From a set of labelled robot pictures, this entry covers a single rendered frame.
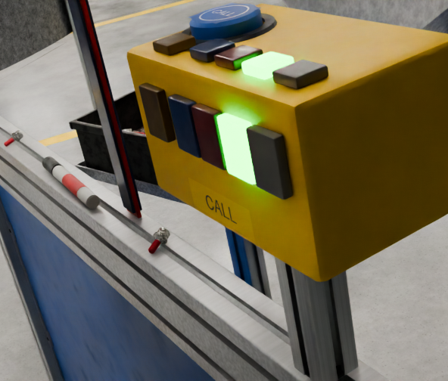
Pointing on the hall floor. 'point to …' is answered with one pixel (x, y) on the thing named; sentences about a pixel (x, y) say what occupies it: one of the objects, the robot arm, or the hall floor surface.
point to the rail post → (16, 271)
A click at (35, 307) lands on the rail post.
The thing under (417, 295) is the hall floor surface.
